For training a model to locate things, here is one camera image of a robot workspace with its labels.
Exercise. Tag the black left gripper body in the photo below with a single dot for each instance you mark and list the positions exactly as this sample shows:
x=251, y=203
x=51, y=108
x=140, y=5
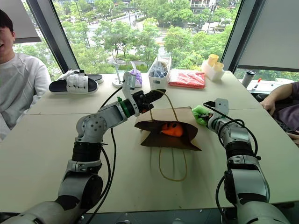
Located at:
x=143, y=102

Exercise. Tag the dark window pillar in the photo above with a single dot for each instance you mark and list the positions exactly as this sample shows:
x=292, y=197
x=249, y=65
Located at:
x=236, y=30
x=56, y=35

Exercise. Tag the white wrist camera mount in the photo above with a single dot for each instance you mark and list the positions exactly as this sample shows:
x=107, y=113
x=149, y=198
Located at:
x=221, y=105
x=128, y=81

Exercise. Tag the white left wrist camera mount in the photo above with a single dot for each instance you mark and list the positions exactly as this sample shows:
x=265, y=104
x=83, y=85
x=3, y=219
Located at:
x=128, y=81

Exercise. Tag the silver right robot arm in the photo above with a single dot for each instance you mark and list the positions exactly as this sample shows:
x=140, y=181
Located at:
x=243, y=149

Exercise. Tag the person in white sweater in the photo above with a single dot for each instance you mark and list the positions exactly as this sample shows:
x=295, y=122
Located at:
x=18, y=84

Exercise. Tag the bare forearm of seated person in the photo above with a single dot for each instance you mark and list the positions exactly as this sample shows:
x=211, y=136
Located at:
x=282, y=91

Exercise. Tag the grey tumbler with black lid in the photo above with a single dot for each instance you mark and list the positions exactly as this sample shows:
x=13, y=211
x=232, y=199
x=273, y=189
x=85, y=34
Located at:
x=247, y=79

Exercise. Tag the red capped marker pen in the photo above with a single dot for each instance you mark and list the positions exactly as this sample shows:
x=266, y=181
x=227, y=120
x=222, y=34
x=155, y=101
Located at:
x=258, y=80

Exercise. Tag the black and white slipper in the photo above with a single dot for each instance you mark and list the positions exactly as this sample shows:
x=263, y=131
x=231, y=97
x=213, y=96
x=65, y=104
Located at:
x=97, y=78
x=74, y=84

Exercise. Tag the grey roller blind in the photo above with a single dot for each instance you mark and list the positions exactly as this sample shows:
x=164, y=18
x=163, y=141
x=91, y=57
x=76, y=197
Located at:
x=21, y=23
x=271, y=32

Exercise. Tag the bare hand of seated person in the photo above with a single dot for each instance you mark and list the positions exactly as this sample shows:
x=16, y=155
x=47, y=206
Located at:
x=269, y=103

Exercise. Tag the white box with clear bag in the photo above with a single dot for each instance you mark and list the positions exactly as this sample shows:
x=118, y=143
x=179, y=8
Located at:
x=158, y=79

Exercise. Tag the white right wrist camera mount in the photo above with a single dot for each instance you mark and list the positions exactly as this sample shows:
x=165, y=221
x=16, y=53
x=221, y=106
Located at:
x=221, y=105

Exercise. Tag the white stand with pole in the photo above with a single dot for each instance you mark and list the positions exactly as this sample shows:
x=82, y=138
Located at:
x=118, y=80

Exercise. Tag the green plush toy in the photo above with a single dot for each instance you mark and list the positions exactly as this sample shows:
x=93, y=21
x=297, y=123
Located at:
x=198, y=109

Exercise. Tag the white cup holder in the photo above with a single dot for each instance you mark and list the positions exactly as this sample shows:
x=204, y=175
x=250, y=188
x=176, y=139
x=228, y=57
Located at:
x=212, y=72

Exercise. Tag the red plastic packet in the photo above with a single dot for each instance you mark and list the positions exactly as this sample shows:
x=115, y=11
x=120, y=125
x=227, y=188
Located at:
x=187, y=79

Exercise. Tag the brown paper bag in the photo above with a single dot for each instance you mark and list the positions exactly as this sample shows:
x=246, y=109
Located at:
x=163, y=142

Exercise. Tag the person in purple clothes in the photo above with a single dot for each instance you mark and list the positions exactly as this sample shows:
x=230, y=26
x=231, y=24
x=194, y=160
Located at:
x=288, y=112

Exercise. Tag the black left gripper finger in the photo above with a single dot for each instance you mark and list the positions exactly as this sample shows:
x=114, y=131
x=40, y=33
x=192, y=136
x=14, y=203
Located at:
x=157, y=92
x=156, y=99

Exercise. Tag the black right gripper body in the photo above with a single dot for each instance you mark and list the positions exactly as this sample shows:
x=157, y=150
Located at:
x=209, y=117

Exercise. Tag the orange plush toy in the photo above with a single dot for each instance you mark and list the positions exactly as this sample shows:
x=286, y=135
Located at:
x=174, y=130

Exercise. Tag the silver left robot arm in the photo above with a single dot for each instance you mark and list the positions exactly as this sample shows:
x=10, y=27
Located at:
x=91, y=126

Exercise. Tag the purple plastic bag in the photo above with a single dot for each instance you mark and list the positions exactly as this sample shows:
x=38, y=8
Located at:
x=137, y=77

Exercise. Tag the yellow paper cup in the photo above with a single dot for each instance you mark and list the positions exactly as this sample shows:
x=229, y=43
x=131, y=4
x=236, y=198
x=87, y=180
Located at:
x=213, y=60
x=219, y=66

